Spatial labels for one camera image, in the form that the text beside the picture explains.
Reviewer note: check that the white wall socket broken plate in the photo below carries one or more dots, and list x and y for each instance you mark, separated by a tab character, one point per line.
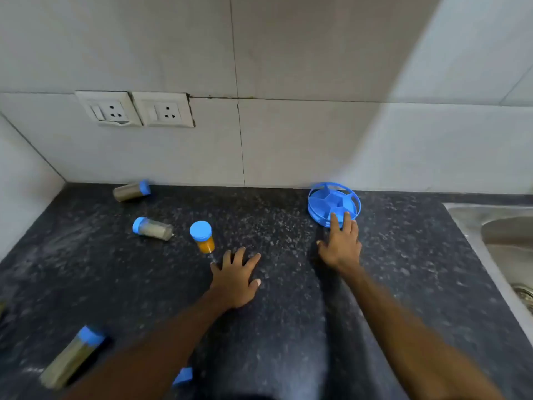
109	109

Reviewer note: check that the round blue plastic spice rack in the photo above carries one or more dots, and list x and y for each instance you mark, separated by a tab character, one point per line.
327	202

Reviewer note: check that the metal sink drain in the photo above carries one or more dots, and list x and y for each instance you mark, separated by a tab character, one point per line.
524	296

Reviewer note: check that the grey-green spice jar blue lid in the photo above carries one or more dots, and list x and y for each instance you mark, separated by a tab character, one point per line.
155	229

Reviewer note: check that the person's right middle finger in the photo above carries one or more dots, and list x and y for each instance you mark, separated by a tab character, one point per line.
347	222

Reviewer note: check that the tall green spice jar blue lid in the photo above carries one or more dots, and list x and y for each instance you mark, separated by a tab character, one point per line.
70	360

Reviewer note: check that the blue plastic lid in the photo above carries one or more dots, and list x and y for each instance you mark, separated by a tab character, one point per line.
183	376

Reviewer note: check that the yellow spice jar blue lid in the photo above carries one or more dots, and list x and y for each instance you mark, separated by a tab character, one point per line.
203	236

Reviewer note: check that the person's left hand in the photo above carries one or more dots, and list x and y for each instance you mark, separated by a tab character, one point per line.
233	287

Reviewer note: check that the person's right thumb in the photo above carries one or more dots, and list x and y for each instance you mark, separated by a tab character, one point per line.
323	247

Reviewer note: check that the person's right forearm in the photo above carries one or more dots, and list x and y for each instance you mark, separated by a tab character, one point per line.
412	341

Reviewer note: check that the stainless steel sink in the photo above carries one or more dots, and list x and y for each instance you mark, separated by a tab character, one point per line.
495	245

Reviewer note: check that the brown spice jar blue lid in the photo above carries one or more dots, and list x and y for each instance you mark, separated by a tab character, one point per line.
130	191

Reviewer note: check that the white wall socket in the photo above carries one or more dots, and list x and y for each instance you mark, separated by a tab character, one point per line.
164	110

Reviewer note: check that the person's left middle finger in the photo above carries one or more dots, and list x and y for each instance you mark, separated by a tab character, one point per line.
240	258

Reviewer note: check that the person's left thumb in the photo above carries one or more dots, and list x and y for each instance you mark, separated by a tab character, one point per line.
255	283

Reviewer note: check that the person's left forearm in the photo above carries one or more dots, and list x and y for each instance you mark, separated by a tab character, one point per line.
158	354

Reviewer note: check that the person's left little finger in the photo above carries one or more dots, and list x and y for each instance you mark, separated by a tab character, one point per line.
215	268

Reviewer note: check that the person's right hand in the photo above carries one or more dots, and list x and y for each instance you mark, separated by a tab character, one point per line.
342	247

